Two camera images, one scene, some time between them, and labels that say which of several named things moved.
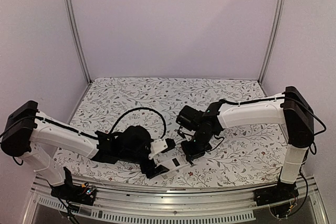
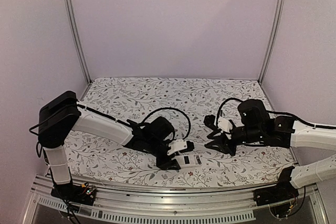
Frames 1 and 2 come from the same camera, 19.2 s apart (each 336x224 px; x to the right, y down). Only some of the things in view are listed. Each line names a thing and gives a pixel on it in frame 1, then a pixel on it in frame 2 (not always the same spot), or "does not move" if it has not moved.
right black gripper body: x=199 y=145 → x=233 y=147
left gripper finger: x=159 y=170 → x=174 y=164
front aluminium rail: x=118 y=205 does not move
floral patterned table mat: x=242 y=155 does not move
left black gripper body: x=146 y=169 → x=160 y=163
